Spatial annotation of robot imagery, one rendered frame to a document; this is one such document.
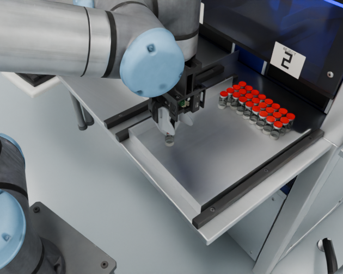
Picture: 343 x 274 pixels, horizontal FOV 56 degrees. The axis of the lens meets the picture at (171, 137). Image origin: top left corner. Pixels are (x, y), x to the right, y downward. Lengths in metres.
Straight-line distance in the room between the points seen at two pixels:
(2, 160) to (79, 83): 0.41
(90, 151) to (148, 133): 1.20
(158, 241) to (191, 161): 0.92
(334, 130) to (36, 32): 0.68
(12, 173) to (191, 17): 0.41
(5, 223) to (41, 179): 1.38
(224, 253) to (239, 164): 0.91
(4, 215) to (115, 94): 0.48
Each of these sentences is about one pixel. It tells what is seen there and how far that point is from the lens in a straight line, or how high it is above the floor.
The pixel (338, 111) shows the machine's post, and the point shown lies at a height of 0.97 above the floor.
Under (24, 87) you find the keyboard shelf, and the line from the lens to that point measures 1.15.
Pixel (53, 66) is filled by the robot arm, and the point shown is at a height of 1.26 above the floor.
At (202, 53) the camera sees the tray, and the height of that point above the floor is 0.88.
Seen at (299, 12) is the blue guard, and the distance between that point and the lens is 0.78.
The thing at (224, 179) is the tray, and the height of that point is 0.88.
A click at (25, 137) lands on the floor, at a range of 2.18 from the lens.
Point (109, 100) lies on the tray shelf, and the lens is 0.89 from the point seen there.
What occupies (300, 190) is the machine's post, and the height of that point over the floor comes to 0.66.
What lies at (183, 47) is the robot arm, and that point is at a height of 1.17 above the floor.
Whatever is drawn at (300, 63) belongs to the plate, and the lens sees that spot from 0.81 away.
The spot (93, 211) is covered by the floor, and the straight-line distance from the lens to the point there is 1.72.
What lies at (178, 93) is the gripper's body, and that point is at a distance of 0.59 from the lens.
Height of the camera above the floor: 1.45
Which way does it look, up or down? 47 degrees down
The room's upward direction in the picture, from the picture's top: straight up
